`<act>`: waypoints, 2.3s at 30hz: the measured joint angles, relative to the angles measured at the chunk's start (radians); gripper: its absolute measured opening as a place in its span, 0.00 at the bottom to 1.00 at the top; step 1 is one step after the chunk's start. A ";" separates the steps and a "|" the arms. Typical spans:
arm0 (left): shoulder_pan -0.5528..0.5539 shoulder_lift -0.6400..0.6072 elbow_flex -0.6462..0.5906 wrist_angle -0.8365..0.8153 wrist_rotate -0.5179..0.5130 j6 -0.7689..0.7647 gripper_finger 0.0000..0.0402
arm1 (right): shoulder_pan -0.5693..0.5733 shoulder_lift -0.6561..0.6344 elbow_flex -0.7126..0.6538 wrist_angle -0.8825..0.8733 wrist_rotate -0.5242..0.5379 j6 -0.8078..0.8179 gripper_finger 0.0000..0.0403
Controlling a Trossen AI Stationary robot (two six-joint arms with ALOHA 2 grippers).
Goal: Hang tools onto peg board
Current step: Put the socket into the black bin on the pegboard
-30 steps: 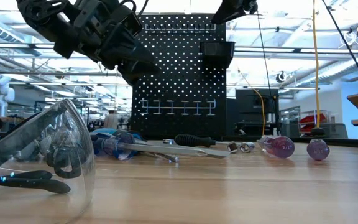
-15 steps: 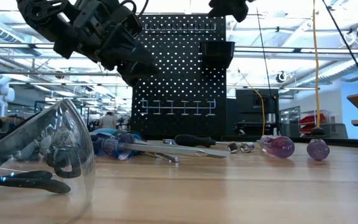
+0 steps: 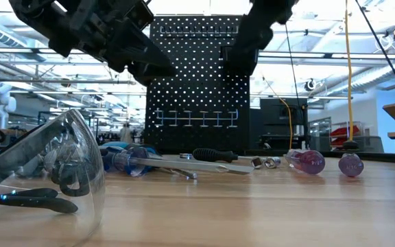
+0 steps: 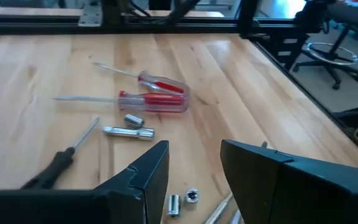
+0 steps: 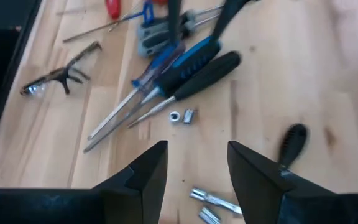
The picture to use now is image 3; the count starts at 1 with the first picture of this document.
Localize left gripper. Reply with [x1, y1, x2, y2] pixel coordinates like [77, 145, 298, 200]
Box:
[63, 0, 177, 86]

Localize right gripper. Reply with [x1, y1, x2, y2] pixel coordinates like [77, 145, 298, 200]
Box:
[233, 15, 274, 52]

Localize black blue handle screwdriver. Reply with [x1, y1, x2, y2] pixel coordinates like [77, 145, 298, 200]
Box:
[99, 141, 160, 156]

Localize blue clear handle screwdriver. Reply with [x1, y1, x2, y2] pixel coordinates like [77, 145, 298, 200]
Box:
[103, 145, 253, 178]

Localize black ribbed handle driver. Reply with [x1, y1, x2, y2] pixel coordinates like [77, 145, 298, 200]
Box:
[192, 148, 264, 169]

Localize red screwdriver marked 1/4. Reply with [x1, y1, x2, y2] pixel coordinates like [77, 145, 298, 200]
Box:
[285, 149, 326, 175]

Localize red screwdriver marked 3/16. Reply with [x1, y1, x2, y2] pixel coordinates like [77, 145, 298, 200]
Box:
[337, 153, 365, 178]

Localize black metal pegboard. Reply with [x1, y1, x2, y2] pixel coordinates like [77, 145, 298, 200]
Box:
[145, 15, 252, 155]

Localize person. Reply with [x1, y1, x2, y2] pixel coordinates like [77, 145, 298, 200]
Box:
[119, 122, 134, 144]

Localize black cabinet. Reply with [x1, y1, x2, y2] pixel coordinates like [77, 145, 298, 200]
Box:
[250, 97, 309, 152]

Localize red storage bin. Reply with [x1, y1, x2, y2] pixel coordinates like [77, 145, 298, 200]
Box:
[330, 125, 361, 148]

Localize clear safety glasses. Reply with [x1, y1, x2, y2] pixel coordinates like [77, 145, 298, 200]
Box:
[0, 108, 106, 247]

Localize silver wire slotted rack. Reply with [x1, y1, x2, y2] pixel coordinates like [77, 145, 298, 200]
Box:
[158, 24, 239, 38]

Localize silver wire ring rack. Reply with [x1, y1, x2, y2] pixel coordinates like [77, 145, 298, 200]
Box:
[153, 108, 239, 129]

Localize black round cable reel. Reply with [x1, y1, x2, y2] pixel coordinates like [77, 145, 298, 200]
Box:
[303, 78, 318, 93]

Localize thin yellow cable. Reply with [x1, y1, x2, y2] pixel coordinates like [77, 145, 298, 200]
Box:
[261, 75, 294, 151]

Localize yellow hanging cable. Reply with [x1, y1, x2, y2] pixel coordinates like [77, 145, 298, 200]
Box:
[343, 0, 355, 143]

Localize black round cable base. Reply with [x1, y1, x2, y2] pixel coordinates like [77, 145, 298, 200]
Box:
[341, 139, 360, 151]

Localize black aluminium table frame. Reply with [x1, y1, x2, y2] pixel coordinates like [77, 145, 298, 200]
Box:
[245, 149, 395, 165]

